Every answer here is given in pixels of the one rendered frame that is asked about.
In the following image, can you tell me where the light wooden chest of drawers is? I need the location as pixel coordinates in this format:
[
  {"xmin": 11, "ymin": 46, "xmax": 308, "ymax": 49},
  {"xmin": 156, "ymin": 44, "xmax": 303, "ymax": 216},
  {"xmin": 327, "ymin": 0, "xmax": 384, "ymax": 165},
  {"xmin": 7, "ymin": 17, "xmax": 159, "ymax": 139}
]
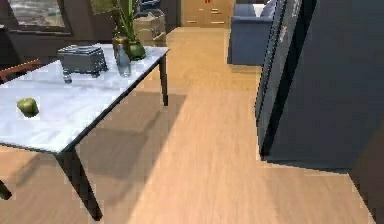
[{"xmin": 180, "ymin": 0, "xmax": 236, "ymax": 29}]

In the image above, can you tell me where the green apple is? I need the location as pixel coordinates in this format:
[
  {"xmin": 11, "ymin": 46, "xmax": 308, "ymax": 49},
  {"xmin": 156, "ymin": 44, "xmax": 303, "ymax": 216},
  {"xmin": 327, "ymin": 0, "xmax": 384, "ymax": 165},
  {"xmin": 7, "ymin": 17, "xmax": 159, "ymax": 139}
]
[{"xmin": 16, "ymin": 97, "xmax": 40, "ymax": 118}]

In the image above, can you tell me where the dark framed window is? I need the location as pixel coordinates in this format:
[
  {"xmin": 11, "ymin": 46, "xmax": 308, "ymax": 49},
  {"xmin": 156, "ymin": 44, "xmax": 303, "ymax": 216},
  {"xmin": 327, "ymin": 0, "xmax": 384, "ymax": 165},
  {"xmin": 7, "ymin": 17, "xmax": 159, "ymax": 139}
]
[{"xmin": 0, "ymin": 0, "xmax": 73, "ymax": 35}]

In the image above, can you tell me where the brown wooden chair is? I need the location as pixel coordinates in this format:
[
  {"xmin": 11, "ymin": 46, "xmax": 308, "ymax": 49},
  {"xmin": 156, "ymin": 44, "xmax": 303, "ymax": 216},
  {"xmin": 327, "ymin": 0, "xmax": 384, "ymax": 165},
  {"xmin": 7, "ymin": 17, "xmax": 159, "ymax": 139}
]
[{"xmin": 0, "ymin": 58, "xmax": 42, "ymax": 84}]

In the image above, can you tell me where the dark grey fridge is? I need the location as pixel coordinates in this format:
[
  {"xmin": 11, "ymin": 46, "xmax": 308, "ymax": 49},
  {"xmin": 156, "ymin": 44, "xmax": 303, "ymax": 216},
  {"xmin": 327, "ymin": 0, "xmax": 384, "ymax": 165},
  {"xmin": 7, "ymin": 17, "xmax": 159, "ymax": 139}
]
[{"xmin": 254, "ymin": 0, "xmax": 384, "ymax": 169}]

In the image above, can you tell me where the clear glass bottle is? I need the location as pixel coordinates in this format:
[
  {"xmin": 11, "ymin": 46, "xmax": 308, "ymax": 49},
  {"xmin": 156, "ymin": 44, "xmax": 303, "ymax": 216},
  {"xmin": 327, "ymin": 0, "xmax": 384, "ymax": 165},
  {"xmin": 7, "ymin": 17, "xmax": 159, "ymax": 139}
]
[{"xmin": 115, "ymin": 43, "xmax": 132, "ymax": 78}]

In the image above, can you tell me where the white marble dining table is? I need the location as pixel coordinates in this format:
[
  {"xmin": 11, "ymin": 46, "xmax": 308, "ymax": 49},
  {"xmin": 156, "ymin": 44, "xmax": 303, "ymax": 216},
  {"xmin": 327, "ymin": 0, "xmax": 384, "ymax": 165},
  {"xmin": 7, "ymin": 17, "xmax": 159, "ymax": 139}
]
[{"xmin": 0, "ymin": 43, "xmax": 171, "ymax": 222}]

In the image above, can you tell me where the beige cardboard box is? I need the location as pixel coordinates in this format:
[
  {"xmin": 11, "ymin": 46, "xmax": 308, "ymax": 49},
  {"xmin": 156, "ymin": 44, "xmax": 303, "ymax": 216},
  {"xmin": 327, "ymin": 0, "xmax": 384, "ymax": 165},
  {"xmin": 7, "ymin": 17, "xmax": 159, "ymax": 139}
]
[{"xmin": 133, "ymin": 9, "xmax": 168, "ymax": 48}]

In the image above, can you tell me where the green house plant in pot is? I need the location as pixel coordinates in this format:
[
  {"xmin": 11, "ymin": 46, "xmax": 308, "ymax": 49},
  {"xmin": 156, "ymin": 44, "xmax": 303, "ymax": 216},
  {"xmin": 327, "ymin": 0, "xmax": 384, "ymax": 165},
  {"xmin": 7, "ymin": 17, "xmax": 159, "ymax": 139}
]
[{"xmin": 90, "ymin": 0, "xmax": 148, "ymax": 62}]

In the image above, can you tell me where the grey metal toaster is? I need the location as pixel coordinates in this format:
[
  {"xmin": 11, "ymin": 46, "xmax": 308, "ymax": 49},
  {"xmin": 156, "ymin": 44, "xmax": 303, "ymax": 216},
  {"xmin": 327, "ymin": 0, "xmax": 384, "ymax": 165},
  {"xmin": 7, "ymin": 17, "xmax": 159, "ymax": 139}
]
[{"xmin": 56, "ymin": 44, "xmax": 109, "ymax": 79}]

